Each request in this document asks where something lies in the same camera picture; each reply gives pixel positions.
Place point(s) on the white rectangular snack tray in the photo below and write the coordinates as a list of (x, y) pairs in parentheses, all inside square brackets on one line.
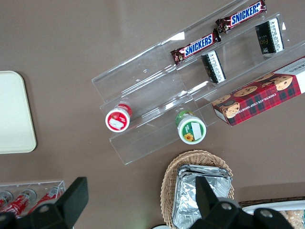
[(262, 210)]

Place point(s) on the small black chocolate box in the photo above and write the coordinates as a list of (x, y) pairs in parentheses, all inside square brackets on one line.
[(213, 67), (270, 37)]

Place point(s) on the clear rice cracker packet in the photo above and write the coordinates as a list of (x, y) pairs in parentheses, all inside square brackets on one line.
[(294, 217)]

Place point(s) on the clear acrylic bottle rack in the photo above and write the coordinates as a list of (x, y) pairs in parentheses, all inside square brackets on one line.
[(35, 184)]

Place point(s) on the red tartan cookie box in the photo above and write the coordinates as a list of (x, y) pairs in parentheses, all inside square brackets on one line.
[(257, 100)]

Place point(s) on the dark woven tray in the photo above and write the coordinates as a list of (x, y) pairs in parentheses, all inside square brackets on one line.
[(274, 200)]

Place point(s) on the clear acrylic step stand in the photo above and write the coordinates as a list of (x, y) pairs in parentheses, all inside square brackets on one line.
[(143, 78)]

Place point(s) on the cream rectangular serving tray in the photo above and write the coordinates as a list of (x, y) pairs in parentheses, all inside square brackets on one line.
[(14, 112)]

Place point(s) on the aluminium foil tray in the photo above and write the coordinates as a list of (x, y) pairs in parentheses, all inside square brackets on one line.
[(188, 198), (184, 168)]

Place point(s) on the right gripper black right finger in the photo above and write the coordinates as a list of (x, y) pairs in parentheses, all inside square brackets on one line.
[(209, 205)]

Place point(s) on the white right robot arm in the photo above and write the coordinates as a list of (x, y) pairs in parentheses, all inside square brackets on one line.
[(162, 227)]

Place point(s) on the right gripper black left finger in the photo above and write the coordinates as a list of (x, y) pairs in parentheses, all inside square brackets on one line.
[(71, 202)]

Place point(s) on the Snickers chocolate bar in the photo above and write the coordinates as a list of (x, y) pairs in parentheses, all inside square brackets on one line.
[(240, 16), (199, 44)]

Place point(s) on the oval light wicker basket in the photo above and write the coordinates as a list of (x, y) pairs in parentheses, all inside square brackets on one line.
[(169, 181)]

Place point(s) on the green lidded drink cup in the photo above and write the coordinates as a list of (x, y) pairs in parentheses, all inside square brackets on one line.
[(191, 128)]

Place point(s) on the red lidded drink cup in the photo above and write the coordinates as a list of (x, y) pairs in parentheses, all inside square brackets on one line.
[(118, 120)]

